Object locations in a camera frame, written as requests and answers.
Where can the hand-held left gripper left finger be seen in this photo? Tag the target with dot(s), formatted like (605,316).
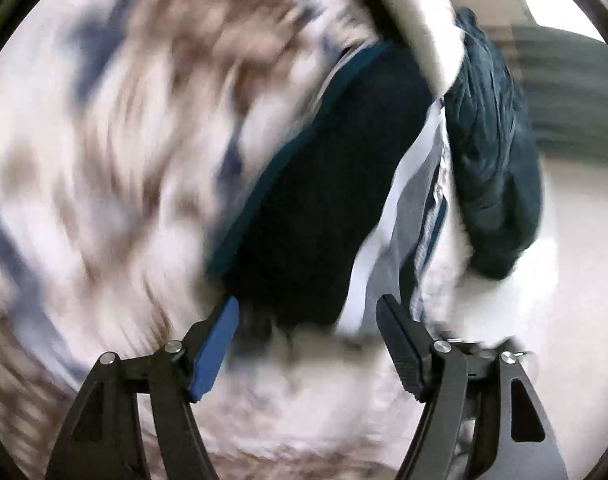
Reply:
(216,350)

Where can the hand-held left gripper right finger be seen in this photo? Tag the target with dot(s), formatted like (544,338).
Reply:
(399,345)

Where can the light grey garment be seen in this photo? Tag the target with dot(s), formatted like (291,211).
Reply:
(399,220)

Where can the dark navy garment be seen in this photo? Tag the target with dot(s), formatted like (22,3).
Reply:
(324,185)

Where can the floral blanket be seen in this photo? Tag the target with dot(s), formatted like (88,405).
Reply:
(109,185)

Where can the dark teal knit cloth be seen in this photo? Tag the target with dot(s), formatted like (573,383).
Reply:
(494,160)

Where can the grey ribbed furniture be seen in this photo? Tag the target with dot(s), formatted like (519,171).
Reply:
(574,90)

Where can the white pillow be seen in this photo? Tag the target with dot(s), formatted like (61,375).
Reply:
(414,20)

